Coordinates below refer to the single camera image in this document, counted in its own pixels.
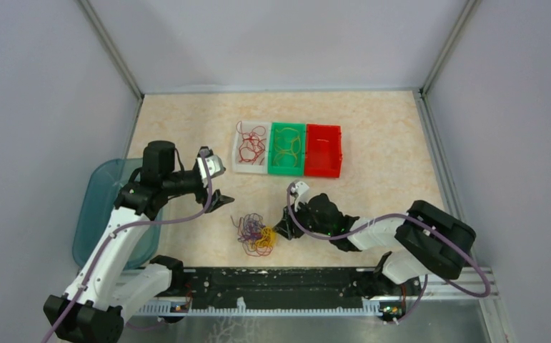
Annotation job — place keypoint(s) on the red plastic bin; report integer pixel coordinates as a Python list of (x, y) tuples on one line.
[(323, 151)]

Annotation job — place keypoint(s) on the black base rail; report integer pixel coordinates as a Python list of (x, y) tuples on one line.
[(286, 288)]

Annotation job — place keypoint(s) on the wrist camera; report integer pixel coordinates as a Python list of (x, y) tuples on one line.
[(299, 191), (210, 165)]

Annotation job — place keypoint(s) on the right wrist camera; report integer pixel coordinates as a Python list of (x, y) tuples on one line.
[(299, 191)]

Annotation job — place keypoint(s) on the aluminium frame rail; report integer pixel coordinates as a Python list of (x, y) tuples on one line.
[(468, 286)]

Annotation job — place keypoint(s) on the green plastic bin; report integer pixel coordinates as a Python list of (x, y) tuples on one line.
[(287, 149)]

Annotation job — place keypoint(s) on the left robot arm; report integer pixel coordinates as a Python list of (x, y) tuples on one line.
[(161, 191)]

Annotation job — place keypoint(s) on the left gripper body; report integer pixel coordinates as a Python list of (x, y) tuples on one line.
[(185, 182)]

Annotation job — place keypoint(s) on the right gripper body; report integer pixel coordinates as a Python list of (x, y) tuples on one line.
[(304, 216)]

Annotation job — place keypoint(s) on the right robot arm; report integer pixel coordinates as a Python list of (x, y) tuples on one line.
[(425, 240)]

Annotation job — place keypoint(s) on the teal plastic basin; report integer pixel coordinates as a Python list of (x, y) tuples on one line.
[(104, 185)]

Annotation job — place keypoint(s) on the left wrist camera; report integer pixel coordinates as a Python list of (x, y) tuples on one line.
[(210, 165)]

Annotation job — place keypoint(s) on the white plastic bin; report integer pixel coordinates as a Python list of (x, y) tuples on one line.
[(250, 148)]

